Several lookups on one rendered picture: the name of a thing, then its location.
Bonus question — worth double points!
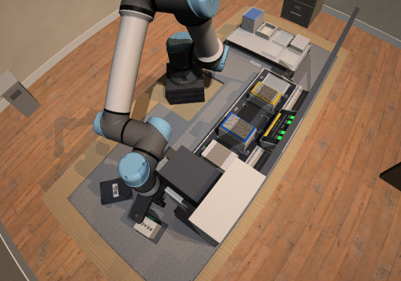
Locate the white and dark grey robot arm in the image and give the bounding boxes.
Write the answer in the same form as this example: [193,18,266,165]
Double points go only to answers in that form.
[93,0,229,224]

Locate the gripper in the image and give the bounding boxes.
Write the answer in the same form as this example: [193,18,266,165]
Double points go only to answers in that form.
[147,170,167,208]

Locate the yellow tip rack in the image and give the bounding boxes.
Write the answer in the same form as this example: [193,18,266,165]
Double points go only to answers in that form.
[248,82,281,112]

